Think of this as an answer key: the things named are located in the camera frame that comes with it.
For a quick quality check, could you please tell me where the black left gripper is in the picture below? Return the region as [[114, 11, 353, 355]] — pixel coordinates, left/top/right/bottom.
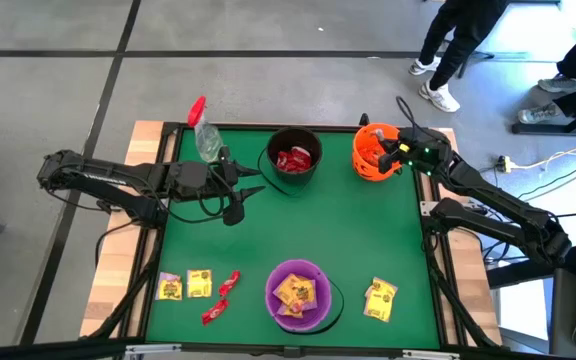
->
[[206, 146, 268, 204]]

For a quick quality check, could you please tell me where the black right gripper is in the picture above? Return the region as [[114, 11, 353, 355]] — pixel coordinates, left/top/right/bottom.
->
[[374, 126, 452, 177]]

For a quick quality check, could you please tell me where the yellow candy pack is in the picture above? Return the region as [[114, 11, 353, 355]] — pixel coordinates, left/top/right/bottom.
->
[[272, 273, 303, 308], [362, 276, 400, 324], [276, 299, 305, 319], [186, 268, 214, 300]]

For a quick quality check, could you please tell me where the orange pumpkin bucket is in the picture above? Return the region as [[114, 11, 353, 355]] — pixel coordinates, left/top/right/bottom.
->
[[351, 122, 405, 183]]

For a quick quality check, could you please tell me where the clear spray bottle red trigger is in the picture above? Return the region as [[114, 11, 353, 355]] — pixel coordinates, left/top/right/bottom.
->
[[187, 95, 225, 164]]

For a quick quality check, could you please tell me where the black pumpkin bucket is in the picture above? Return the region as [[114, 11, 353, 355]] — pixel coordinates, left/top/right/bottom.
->
[[256, 126, 325, 198]]

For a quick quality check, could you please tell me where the green table mat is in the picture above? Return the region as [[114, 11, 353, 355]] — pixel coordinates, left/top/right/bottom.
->
[[146, 128, 442, 350]]

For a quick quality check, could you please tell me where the purple pumpkin bucket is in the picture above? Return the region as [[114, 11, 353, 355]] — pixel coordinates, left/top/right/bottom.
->
[[264, 258, 346, 336]]

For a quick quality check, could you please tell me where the black desk leg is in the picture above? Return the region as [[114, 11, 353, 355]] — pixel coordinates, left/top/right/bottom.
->
[[511, 107, 576, 137]]

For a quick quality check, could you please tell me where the black side desk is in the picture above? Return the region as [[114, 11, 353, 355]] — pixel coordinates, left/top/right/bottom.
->
[[487, 247, 576, 290]]

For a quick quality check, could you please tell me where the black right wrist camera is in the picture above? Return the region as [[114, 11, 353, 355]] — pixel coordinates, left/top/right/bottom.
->
[[377, 151, 402, 176]]

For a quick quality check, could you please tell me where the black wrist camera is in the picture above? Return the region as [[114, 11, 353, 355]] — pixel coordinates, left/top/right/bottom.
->
[[221, 199, 247, 227], [377, 151, 402, 176]]

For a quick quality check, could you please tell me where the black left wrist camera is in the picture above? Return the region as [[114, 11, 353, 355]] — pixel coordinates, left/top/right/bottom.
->
[[221, 199, 247, 227]]

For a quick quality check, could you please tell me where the black aluminium rig frame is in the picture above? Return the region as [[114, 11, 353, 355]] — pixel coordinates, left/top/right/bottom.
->
[[0, 121, 576, 360]]

